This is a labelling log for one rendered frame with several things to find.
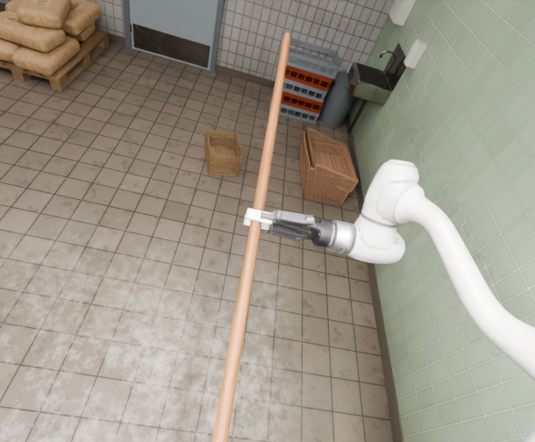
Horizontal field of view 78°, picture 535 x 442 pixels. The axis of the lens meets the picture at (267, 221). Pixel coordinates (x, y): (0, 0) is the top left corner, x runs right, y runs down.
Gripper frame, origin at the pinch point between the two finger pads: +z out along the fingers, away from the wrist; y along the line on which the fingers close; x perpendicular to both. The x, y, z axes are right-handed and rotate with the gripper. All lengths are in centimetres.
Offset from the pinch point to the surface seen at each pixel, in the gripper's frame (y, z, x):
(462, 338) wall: 73, -122, -3
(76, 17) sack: 174, 202, 278
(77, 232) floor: 162, 108, 43
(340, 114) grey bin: 200, -104, 273
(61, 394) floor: 138, 72, -55
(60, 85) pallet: 193, 193, 200
